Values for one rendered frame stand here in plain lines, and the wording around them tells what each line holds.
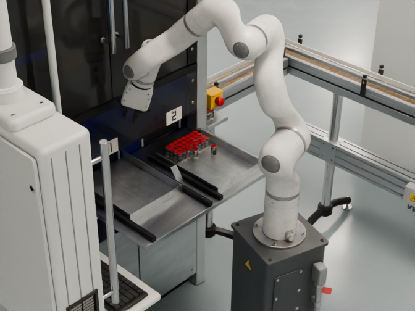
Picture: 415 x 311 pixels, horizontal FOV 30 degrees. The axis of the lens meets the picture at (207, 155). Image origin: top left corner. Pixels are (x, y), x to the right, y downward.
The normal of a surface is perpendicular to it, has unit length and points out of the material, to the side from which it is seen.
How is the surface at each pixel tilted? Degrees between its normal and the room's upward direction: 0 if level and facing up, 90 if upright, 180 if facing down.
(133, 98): 96
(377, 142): 90
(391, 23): 90
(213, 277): 0
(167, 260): 90
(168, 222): 0
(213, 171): 0
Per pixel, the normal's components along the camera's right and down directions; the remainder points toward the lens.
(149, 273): 0.72, 0.39
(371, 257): 0.01, -0.83
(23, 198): -0.69, 0.40
